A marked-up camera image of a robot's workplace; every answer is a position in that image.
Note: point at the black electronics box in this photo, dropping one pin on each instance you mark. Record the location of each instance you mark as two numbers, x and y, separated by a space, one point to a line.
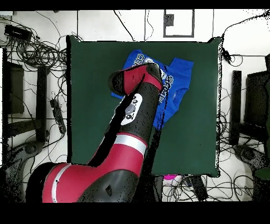
18 32

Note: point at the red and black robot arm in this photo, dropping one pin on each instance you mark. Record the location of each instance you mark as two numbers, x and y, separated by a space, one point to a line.
118 164

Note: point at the black power adapter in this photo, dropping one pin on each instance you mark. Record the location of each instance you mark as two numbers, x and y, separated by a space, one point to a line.
226 55

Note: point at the black power strip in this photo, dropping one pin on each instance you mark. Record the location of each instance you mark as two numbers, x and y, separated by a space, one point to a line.
199 188
58 115

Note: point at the pink object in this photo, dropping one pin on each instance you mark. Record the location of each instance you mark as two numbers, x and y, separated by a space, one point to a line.
169 177

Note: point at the black wooden furniture frame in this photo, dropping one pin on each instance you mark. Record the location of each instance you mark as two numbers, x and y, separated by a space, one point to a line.
235 105
41 95

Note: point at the black chair base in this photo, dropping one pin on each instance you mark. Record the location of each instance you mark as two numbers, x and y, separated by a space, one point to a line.
246 154
29 149

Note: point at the dark green table cloth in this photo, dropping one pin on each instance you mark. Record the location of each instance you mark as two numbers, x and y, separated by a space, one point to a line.
189 137

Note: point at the blue printed t-shirt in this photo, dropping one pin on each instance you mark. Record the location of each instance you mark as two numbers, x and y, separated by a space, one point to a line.
181 71

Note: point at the grey square frame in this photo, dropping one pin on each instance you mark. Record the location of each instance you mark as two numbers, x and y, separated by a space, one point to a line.
164 23

